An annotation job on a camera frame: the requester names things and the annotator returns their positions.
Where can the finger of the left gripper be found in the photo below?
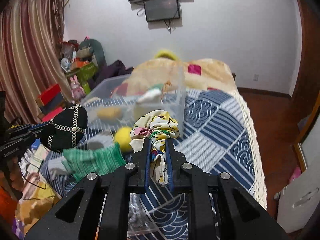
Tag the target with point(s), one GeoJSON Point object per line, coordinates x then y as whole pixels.
{"type": "Point", "coordinates": [44, 126]}

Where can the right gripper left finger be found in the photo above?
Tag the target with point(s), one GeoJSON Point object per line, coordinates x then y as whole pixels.
{"type": "Point", "coordinates": [139, 180]}

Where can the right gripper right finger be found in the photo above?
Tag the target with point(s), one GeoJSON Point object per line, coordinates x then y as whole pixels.
{"type": "Point", "coordinates": [178, 169]}

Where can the yellow felt ball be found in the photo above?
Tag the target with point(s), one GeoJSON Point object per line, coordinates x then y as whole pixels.
{"type": "Point", "coordinates": [122, 137]}

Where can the floral yellow white cloth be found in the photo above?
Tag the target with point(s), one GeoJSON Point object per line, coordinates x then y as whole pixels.
{"type": "Point", "coordinates": [158, 126]}

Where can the green knitted sock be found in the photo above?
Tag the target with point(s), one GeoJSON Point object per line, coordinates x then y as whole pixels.
{"type": "Point", "coordinates": [79, 163]}

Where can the red box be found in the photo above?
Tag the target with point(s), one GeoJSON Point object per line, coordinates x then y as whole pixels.
{"type": "Point", "coordinates": [45, 97]}

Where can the blue white patterned bedspread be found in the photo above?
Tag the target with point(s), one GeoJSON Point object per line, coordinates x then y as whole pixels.
{"type": "Point", "coordinates": [218, 136]}

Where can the pink bunny toy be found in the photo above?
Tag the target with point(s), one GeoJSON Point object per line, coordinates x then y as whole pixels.
{"type": "Point", "coordinates": [78, 92]}

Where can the yellow oval sponge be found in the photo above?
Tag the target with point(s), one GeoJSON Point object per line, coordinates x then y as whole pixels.
{"type": "Point", "coordinates": [109, 113]}

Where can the clear plastic storage bin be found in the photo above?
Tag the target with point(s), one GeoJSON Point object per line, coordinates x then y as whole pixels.
{"type": "Point", "coordinates": [133, 106]}

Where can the striped pink curtain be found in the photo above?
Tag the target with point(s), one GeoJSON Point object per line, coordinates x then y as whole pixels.
{"type": "Point", "coordinates": [31, 36]}

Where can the green cardboard box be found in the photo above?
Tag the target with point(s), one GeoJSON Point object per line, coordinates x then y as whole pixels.
{"type": "Point", "coordinates": [83, 74]}

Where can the beige plush blanket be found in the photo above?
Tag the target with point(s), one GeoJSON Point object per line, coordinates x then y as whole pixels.
{"type": "Point", "coordinates": [203, 74]}

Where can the green dinosaur plush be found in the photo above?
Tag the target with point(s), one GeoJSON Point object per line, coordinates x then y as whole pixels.
{"type": "Point", "coordinates": [91, 50]}

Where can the dark purple garment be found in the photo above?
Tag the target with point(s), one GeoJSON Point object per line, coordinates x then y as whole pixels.
{"type": "Point", "coordinates": [105, 72]}

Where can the yellow green fuzzy plush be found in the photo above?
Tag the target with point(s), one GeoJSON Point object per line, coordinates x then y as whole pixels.
{"type": "Point", "coordinates": [166, 54]}

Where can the white small cabinet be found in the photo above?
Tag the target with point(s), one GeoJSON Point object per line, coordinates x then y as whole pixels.
{"type": "Point", "coordinates": [299, 199]}

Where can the wooden door frame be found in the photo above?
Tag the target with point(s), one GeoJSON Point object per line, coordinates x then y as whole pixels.
{"type": "Point", "coordinates": [307, 85]}

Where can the wall mounted black monitor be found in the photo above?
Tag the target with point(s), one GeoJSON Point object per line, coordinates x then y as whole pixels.
{"type": "Point", "coordinates": [161, 10]}

